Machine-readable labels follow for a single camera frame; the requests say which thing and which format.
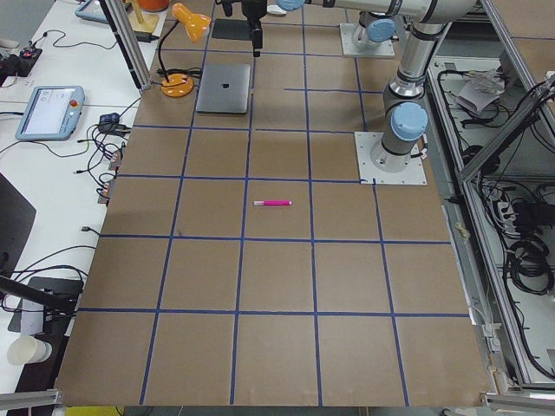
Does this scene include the black monitor corner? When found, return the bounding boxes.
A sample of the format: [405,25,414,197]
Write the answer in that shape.
[0,174,36,277]

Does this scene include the white power strip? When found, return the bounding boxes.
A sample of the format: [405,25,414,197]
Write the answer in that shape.
[493,199,517,234]

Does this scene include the small red circuit board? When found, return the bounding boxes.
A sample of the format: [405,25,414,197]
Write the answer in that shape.
[19,47,42,62]

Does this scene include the white paper cup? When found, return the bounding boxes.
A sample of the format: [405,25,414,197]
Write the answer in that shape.
[7,335,53,366]

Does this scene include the black power adapter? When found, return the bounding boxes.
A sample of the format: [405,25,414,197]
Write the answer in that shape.
[134,30,160,43]

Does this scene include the crumpled white paper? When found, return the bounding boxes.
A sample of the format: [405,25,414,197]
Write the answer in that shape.
[455,69,506,114]

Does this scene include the orange desk lamp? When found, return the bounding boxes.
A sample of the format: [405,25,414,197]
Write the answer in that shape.
[156,3,212,99]

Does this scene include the grey closed laptop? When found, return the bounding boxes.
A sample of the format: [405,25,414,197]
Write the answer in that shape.
[196,63,251,114]

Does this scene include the pink pen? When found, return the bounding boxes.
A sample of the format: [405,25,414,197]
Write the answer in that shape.
[252,200,292,207]

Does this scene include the wooden stand orange object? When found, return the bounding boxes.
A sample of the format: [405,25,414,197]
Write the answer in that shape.
[128,0,170,34]

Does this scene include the aluminium frame strut right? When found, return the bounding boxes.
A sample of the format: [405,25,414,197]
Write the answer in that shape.
[460,75,554,183]

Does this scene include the aluminium frame post left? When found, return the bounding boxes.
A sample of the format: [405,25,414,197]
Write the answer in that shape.
[100,0,152,91]

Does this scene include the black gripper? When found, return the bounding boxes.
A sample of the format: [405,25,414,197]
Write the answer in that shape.
[241,0,265,57]

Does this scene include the blue teach pendant tablet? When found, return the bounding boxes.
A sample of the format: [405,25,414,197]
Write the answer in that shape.
[15,86,85,141]

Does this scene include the coiled black cables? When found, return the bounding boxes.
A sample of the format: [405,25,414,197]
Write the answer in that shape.
[502,237,555,298]

